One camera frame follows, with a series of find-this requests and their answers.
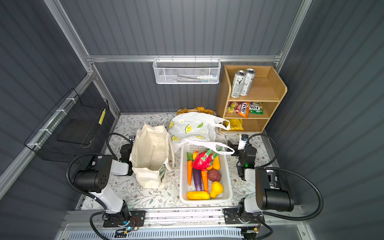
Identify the yellow snack bag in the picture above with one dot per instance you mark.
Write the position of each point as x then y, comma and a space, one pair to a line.
233, 124

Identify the pink dragon fruit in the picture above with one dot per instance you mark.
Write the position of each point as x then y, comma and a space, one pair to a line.
204, 160

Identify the yellow corn cob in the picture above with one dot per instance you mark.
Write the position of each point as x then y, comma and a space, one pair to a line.
198, 195

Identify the black wire wall basket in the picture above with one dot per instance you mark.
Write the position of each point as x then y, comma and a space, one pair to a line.
75, 128

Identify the green candy bag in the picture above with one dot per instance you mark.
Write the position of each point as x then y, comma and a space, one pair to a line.
256, 108

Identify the toothpaste tube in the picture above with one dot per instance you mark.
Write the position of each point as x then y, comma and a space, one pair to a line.
202, 78

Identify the white plastic produce basket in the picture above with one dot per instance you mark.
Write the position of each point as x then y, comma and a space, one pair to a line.
227, 194

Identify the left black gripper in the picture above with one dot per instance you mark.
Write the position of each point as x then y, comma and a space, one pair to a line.
126, 153

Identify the dark red passion fruit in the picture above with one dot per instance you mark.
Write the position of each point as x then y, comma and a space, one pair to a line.
214, 175

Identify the purple eggplant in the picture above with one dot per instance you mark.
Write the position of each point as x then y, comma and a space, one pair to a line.
197, 177

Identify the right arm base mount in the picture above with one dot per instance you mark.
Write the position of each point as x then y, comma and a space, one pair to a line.
234, 217

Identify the white wire wall basket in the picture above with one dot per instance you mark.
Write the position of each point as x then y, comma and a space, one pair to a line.
166, 71

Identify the orange pink candy bag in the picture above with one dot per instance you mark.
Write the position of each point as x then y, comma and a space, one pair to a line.
240, 108

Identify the left orange carrot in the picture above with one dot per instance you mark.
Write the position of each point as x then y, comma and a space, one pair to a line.
190, 167

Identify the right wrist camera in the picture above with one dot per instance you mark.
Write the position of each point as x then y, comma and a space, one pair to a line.
244, 141

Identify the silver drink can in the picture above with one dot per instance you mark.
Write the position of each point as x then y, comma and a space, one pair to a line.
238, 82
248, 80

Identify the white lemon-print plastic bag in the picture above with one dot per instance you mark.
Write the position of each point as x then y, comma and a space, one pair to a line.
198, 129

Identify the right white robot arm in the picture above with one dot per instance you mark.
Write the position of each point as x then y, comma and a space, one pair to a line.
272, 191

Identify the yellow pear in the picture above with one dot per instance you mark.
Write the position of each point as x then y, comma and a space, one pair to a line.
216, 189

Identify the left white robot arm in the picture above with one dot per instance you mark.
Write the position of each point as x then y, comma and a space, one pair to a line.
89, 174

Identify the cream canvas tote bag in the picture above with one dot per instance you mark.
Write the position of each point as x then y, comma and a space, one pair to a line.
152, 156

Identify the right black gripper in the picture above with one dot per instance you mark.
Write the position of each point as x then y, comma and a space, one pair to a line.
245, 152

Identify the wooden shelf unit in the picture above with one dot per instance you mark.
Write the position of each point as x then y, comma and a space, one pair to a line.
267, 88

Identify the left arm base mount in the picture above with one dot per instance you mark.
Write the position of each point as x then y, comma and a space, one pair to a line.
123, 220

